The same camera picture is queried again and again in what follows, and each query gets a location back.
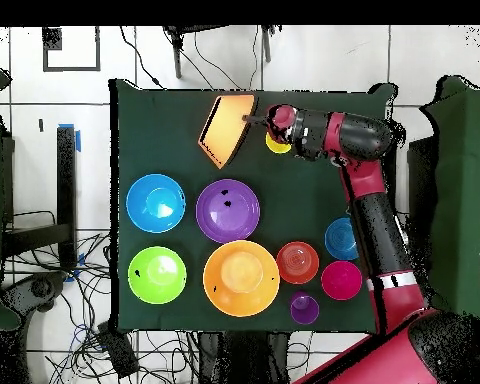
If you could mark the yellow plastic cup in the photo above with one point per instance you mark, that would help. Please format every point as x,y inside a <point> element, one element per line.
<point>278,147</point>

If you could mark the large orange bowl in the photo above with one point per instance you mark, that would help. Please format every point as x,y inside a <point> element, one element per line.
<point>228,128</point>
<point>241,278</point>

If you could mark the purple plastic bowl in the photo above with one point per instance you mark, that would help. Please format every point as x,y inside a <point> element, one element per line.
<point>228,210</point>

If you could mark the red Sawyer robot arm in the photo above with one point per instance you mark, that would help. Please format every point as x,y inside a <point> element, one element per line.
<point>376,232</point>

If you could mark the dark green tablecloth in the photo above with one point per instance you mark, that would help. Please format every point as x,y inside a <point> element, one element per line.
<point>164,140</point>

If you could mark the large blue bowl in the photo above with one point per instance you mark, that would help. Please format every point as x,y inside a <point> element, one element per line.
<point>156,203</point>

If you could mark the small translucent blue bowl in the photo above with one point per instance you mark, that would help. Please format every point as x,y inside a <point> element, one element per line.
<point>340,238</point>

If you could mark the red plastic bowl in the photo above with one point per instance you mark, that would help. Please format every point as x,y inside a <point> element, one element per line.
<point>297,262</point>

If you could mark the pink plastic bowl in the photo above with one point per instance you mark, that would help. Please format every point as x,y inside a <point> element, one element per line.
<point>341,280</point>

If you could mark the blue tape strip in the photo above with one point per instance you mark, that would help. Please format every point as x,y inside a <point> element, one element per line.
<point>78,140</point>

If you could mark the green plastic bowl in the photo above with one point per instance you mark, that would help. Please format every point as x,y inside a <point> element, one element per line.
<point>157,275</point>

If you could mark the purple plastic cup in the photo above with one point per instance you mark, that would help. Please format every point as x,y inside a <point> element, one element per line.
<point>304,308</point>

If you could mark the black metal stand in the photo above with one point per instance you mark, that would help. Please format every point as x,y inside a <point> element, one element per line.
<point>66,192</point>

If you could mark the black power strip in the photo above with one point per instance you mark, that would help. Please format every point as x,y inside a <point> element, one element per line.
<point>118,352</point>

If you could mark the black chair base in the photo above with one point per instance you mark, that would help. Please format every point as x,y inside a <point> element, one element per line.
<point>40,288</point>

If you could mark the black square frame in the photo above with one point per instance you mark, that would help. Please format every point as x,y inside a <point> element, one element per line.
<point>52,38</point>

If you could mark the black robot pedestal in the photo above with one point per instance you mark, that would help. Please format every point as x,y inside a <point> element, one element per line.
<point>244,360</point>

